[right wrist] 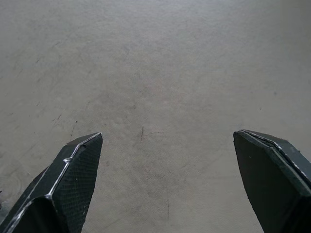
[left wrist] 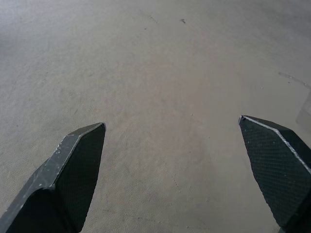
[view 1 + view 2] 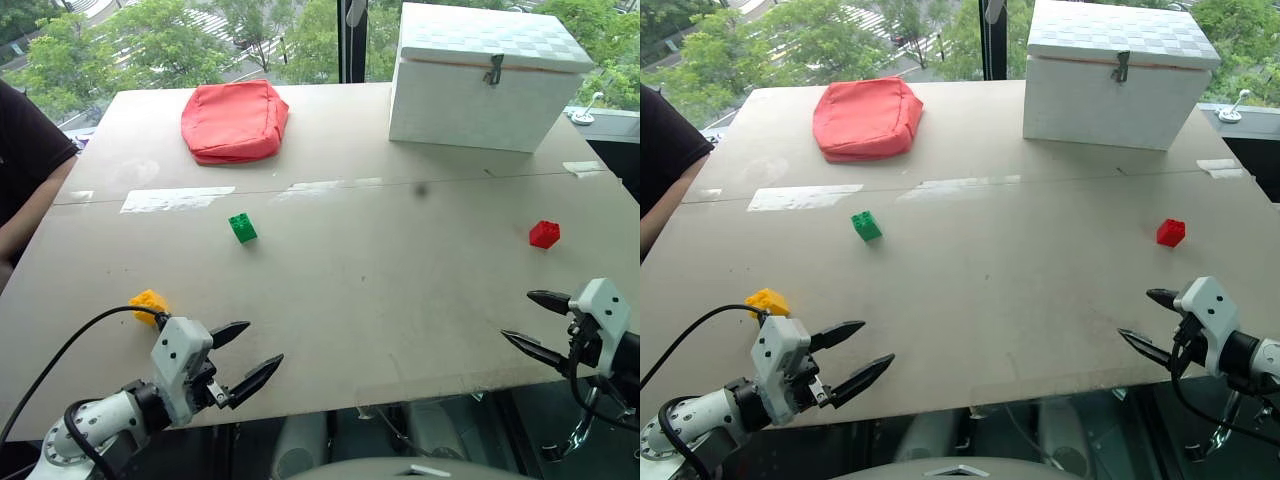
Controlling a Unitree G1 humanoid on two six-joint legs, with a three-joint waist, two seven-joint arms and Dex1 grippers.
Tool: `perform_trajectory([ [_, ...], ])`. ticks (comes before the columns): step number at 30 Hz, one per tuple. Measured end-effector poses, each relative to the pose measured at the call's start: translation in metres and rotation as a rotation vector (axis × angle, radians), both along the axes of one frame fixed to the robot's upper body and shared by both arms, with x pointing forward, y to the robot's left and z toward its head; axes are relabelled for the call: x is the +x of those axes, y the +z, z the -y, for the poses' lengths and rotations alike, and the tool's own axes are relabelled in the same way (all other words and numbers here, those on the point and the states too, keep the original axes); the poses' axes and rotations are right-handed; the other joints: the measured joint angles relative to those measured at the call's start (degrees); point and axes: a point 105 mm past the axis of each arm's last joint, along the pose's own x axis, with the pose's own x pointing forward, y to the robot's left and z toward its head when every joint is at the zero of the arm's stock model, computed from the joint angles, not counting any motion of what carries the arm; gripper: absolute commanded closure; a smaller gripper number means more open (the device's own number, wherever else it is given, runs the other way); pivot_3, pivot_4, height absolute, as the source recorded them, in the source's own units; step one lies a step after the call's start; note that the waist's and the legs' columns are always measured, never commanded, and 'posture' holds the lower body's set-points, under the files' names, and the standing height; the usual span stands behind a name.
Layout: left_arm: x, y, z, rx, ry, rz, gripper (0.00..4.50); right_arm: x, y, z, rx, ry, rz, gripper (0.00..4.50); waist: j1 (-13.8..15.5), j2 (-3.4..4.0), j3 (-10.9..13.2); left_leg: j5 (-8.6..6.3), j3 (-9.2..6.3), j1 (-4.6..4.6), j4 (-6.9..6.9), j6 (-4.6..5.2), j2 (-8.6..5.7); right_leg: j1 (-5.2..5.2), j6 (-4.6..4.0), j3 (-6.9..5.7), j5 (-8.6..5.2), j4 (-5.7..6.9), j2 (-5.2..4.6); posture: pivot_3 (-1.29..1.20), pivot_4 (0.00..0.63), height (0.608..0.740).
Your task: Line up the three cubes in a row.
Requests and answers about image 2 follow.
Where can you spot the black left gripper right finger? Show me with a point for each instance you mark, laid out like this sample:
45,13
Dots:
279,170

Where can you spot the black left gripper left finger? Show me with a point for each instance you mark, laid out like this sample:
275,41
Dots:
63,184

